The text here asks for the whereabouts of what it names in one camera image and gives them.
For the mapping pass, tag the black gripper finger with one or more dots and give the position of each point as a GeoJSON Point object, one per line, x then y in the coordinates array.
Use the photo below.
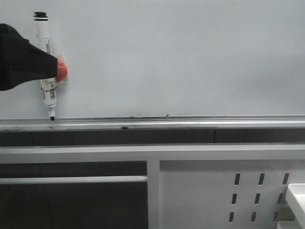
{"type": "Point", "coordinates": [21, 62]}

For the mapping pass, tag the white black whiteboard marker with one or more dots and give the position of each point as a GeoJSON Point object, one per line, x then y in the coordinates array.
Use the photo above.
{"type": "Point", "coordinates": [43, 38]}

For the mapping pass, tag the red round magnet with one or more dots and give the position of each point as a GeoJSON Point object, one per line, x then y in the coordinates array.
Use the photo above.
{"type": "Point", "coordinates": [62, 70]}

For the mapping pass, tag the white whiteboard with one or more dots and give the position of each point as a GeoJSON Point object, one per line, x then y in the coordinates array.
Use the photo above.
{"type": "Point", "coordinates": [173, 57]}

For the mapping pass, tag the white perforated metal panel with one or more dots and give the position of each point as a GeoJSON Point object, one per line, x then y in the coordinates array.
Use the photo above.
{"type": "Point", "coordinates": [222, 194]}

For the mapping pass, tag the white plastic bin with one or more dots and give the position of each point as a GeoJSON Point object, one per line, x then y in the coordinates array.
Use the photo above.
{"type": "Point", "coordinates": [295, 198]}

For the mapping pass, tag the white metal frame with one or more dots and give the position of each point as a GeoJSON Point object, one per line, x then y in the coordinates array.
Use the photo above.
{"type": "Point", "coordinates": [110, 187]}

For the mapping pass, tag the aluminium whiteboard tray rail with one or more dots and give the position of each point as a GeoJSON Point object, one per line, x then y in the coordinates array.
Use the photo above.
{"type": "Point", "coordinates": [164, 122]}

